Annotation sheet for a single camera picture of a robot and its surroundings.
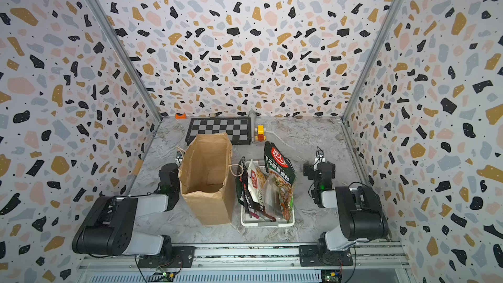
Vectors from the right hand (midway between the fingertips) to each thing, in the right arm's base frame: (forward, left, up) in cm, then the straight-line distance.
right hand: (320, 161), depth 94 cm
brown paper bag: (-8, +55, -5) cm, 56 cm away
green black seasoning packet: (-8, +21, +10) cm, 25 cm away
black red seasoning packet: (-27, +30, +9) cm, 41 cm away
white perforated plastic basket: (-27, +34, -5) cm, 43 cm away
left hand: (-3, +62, +2) cm, 62 cm away
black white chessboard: (+23, +42, -3) cm, 48 cm away
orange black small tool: (+36, +82, -5) cm, 90 cm away
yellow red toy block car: (+19, +30, -2) cm, 36 cm away
